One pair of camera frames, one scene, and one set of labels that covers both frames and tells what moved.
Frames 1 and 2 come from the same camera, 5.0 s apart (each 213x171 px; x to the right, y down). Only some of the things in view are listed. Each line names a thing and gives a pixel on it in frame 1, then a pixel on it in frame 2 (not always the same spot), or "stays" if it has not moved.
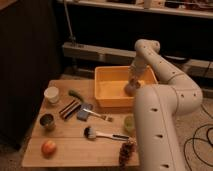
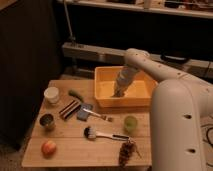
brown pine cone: x=124 y=152 stays
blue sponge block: x=82 y=114 stays
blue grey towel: x=131 y=87 → x=119 y=92
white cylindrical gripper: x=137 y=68 → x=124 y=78
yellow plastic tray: x=110 y=82 stays
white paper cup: x=52 y=94 stays
